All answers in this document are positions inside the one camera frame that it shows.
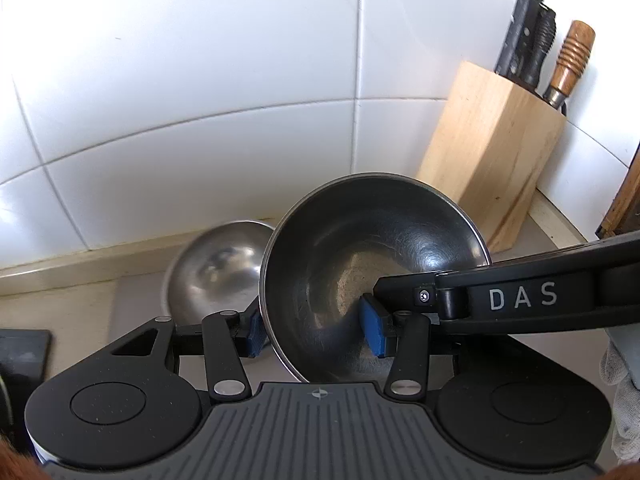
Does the black glass gas stove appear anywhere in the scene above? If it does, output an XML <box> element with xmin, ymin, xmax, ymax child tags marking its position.
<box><xmin>0</xmin><ymin>328</ymin><xmax>53</xmax><ymax>413</ymax></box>

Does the stainless steel bowl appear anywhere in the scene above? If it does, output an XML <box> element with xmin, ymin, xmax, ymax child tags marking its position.
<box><xmin>258</xmin><ymin>172</ymin><xmax>493</xmax><ymax>384</ymax></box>
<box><xmin>161</xmin><ymin>220</ymin><xmax>276</xmax><ymax>327</ymax></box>

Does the person's right hand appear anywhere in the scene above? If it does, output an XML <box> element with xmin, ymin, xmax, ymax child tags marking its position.
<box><xmin>599</xmin><ymin>327</ymin><xmax>640</xmax><ymax>466</ymax></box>

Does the ribbed black handled knife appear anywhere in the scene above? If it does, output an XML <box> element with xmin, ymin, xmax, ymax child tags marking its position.
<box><xmin>520</xmin><ymin>5</ymin><xmax>557</xmax><ymax>92</ymax></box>

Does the brown wooden frame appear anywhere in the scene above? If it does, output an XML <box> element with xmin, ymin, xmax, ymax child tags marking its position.
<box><xmin>595</xmin><ymin>146</ymin><xmax>640</xmax><ymax>239</ymax></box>

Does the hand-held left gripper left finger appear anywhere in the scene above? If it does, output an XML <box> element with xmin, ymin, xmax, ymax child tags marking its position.
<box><xmin>107</xmin><ymin>307</ymin><xmax>264</xmax><ymax>404</ymax></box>

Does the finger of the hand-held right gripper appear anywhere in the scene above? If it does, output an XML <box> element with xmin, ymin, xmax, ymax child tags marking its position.
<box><xmin>372</xmin><ymin>271</ymin><xmax>443</xmax><ymax>314</ymax></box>

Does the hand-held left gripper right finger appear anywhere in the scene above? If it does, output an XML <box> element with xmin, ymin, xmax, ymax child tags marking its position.
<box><xmin>359</xmin><ymin>294</ymin><xmax>463</xmax><ymax>402</ymax></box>

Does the wooden knife block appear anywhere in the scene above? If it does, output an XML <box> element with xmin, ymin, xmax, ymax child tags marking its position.
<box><xmin>415</xmin><ymin>61</ymin><xmax>566</xmax><ymax>254</ymax></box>

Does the wooden handled knife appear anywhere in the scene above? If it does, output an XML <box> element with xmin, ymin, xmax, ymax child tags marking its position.
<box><xmin>542</xmin><ymin>20</ymin><xmax>596</xmax><ymax>111</ymax></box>

